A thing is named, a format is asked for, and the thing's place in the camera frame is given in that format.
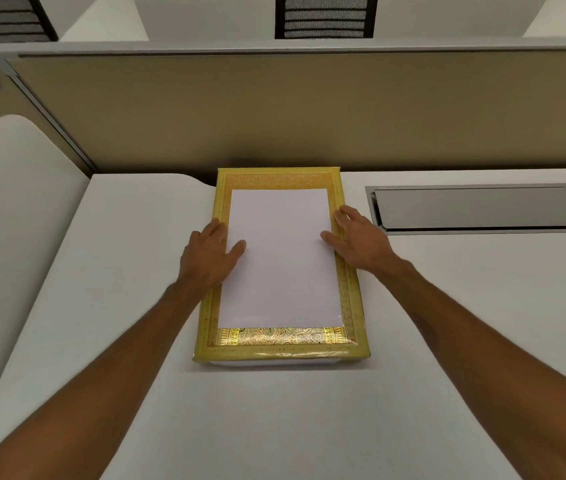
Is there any person's left hand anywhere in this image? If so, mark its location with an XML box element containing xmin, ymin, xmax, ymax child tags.
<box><xmin>178</xmin><ymin>218</ymin><xmax>248</xmax><ymax>296</ymax></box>

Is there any person's right hand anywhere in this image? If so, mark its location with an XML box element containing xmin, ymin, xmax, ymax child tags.
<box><xmin>320</xmin><ymin>205</ymin><xmax>407</xmax><ymax>277</ymax></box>

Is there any white paper sheet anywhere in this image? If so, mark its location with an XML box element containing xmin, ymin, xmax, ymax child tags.
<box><xmin>218</xmin><ymin>188</ymin><xmax>345</xmax><ymax>330</ymax></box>

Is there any person's right forearm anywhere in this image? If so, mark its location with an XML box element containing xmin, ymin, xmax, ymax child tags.
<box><xmin>370</xmin><ymin>261</ymin><xmax>566</xmax><ymax>480</ymax></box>

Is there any person's left forearm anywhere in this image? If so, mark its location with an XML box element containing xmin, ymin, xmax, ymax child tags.
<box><xmin>0</xmin><ymin>281</ymin><xmax>214</xmax><ymax>480</ymax></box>

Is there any gold wrapped paper ream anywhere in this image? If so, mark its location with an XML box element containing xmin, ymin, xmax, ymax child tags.
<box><xmin>192</xmin><ymin>167</ymin><xmax>371</xmax><ymax>366</ymax></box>

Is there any beige desk partition panel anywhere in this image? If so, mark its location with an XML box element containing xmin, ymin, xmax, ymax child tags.
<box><xmin>0</xmin><ymin>37</ymin><xmax>566</xmax><ymax>176</ymax></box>

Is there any black mesh office chair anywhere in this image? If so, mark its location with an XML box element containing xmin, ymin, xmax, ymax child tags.
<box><xmin>275</xmin><ymin>0</ymin><xmax>379</xmax><ymax>40</ymax></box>
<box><xmin>0</xmin><ymin>0</ymin><xmax>59</xmax><ymax>44</ymax></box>

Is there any grey metal desk cable flap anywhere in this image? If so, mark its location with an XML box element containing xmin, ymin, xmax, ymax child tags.
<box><xmin>365</xmin><ymin>183</ymin><xmax>566</xmax><ymax>236</ymax></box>

